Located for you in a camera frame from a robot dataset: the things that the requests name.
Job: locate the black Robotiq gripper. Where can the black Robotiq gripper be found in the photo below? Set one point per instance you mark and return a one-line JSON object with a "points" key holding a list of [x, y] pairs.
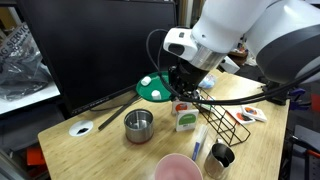
{"points": [[190, 78]]}

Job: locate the green plate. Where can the green plate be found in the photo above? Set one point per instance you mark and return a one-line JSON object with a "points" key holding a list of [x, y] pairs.
{"points": [[150, 85]]}

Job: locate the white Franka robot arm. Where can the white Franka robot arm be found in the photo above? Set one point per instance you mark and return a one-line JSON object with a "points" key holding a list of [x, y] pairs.
{"points": [[233, 20]]}

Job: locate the white box with orange print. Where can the white box with orange print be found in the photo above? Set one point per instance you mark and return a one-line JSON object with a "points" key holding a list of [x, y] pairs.
{"points": [[181, 107]]}

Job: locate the white green vegetables booklet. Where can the white green vegetables booklet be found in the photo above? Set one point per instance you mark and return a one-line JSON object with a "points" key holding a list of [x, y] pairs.
{"points": [[207, 106]]}

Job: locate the white box with green print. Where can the white box with green print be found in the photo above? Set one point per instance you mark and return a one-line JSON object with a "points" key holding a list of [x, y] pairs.
{"points": [[186, 120]]}

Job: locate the white marshmallow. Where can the white marshmallow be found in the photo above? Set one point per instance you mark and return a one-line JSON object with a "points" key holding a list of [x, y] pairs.
{"points": [[145, 81], [156, 95]]}

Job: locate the slim blue white box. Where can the slim blue white box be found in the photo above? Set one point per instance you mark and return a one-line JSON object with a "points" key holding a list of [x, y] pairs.
{"points": [[199, 143]]}

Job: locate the round stainless steel tin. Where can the round stainless steel tin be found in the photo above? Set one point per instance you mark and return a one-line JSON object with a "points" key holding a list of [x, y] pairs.
{"points": [[138, 133]]}

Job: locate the black monitor stand foot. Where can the black monitor stand foot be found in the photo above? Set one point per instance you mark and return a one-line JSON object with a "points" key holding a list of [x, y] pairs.
{"points": [[116, 113]]}

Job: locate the pink bowl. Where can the pink bowl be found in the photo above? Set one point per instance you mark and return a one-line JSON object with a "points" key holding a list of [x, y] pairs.
{"points": [[176, 168]]}

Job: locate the stainless steel milk pitcher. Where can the stainless steel milk pitcher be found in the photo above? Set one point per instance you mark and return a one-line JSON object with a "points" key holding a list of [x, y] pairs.
{"points": [[213, 166]]}

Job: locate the large black computer monitor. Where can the large black computer monitor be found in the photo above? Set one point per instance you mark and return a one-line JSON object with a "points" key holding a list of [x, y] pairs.
{"points": [[100, 50]]}

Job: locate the blue plastic clamp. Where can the blue plastic clamp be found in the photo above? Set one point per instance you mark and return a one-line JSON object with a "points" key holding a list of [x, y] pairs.
{"points": [[296, 100]]}

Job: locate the white side table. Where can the white side table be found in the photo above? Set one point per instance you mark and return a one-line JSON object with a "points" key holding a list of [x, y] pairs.
{"points": [[30, 100]]}

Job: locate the black printed plastic bag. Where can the black printed plastic bag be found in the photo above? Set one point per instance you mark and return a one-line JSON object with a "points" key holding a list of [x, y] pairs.
{"points": [[20, 70]]}

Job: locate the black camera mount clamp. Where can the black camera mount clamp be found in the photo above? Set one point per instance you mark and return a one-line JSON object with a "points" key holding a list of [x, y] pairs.
{"points": [[276, 97]]}

